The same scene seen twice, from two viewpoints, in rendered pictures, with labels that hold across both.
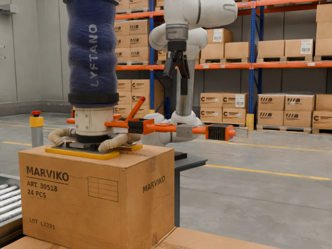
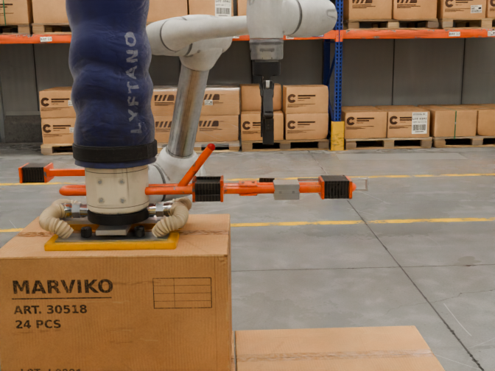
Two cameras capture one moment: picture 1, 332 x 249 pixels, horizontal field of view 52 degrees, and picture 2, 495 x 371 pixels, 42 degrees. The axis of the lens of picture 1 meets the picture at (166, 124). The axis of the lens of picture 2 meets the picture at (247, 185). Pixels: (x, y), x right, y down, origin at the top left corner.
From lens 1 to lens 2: 88 cm
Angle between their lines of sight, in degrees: 28
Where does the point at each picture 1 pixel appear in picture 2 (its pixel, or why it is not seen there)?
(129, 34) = not seen: outside the picture
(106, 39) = (147, 54)
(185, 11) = (285, 20)
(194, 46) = (217, 49)
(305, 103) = (227, 101)
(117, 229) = (211, 347)
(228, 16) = (330, 25)
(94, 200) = (166, 313)
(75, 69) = (102, 107)
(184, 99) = (188, 131)
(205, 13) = (306, 22)
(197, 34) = not seen: hidden behind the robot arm
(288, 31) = not seen: outside the picture
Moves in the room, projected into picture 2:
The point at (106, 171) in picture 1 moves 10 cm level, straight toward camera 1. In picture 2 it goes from (189, 266) to (213, 276)
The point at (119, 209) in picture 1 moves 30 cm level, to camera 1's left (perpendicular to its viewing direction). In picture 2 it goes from (214, 317) to (100, 344)
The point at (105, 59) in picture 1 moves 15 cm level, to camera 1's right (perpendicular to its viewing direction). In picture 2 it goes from (147, 87) to (199, 85)
